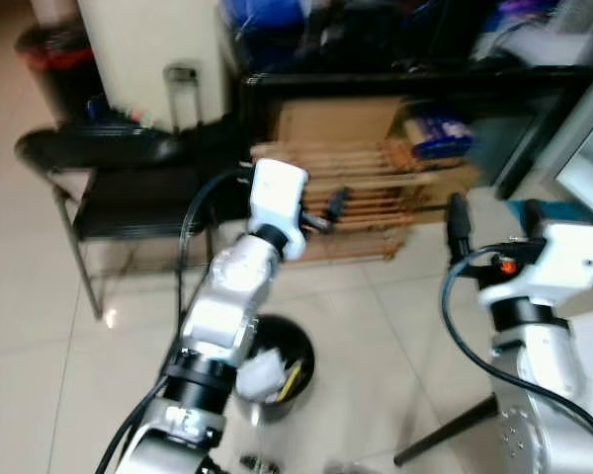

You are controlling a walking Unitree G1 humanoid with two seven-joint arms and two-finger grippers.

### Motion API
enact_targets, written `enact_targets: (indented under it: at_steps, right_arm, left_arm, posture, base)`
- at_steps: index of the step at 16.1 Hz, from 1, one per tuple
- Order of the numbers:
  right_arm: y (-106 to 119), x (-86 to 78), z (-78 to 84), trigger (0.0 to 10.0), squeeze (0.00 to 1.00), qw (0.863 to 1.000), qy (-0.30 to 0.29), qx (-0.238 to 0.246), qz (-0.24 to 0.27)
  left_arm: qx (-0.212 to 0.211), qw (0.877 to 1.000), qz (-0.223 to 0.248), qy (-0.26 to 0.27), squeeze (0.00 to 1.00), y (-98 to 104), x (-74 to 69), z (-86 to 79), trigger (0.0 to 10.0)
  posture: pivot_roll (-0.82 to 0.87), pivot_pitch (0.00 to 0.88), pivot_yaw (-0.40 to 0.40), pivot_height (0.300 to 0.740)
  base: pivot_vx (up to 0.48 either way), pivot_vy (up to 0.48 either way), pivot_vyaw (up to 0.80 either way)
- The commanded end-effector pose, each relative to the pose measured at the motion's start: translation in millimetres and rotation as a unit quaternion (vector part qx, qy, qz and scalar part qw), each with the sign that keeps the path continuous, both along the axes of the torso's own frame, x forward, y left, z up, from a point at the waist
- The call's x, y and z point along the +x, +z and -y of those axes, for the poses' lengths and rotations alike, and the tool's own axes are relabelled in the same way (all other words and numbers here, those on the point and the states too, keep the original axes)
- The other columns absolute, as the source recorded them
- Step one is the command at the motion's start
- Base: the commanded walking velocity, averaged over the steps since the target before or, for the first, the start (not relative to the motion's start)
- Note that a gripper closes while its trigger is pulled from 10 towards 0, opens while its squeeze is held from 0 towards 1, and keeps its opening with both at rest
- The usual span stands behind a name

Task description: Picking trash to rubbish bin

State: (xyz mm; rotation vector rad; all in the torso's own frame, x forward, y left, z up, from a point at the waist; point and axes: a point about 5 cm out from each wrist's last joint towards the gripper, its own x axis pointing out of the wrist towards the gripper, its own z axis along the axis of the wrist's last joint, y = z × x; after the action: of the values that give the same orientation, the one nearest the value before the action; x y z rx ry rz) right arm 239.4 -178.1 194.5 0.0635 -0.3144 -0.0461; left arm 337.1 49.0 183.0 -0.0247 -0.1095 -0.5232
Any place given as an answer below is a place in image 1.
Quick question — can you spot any white purple package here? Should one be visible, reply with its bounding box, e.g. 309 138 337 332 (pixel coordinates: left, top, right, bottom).
471 0 593 68

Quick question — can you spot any blue plastic bag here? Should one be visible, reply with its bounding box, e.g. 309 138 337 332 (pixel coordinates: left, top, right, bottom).
220 0 312 40

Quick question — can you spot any black metal table leg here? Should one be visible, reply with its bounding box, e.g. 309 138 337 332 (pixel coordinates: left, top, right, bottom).
393 393 502 468

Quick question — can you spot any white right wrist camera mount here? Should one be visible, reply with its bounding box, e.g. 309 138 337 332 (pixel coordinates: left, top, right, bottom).
477 222 593 309

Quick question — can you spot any black folding chair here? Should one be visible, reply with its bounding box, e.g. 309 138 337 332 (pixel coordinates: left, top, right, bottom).
15 126 240 319

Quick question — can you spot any black suitcase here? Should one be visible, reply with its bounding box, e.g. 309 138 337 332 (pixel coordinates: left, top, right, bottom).
163 64 253 238

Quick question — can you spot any robot left leg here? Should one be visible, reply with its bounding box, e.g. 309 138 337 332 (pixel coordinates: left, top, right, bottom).
237 452 280 474

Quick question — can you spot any blue floor mat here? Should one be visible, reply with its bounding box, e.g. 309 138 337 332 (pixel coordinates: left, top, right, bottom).
504 197 593 282

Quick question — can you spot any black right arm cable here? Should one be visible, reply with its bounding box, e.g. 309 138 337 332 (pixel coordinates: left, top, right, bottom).
440 247 593 450

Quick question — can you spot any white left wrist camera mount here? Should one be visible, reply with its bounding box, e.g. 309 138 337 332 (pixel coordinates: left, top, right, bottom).
249 158 309 262

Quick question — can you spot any black round rubbish bin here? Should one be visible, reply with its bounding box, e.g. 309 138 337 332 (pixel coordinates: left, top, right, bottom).
232 314 317 424

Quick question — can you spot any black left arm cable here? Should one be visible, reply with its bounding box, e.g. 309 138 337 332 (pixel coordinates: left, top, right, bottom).
97 163 258 474

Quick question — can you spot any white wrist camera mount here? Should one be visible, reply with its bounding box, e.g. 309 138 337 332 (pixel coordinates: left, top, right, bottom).
249 158 309 262
477 222 593 309

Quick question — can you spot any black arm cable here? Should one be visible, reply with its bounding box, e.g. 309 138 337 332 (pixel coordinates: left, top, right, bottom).
440 247 593 450
97 163 258 474

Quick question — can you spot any cream white cabinet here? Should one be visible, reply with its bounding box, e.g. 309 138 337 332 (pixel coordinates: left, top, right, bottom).
77 0 236 134

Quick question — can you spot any yellow wrapper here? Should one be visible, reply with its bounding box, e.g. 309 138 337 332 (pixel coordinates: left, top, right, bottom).
285 360 305 396

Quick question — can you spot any blue packet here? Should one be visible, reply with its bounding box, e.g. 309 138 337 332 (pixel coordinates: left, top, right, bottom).
405 107 475 161

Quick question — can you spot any white framed glass door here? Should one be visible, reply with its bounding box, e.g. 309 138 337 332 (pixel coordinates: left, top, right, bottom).
551 69 593 226

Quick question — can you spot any wooden slatted shoe rack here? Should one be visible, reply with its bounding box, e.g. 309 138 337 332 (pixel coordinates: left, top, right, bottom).
252 136 480 266

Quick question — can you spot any white paper trash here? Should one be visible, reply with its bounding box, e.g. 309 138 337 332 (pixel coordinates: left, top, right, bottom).
237 351 288 401

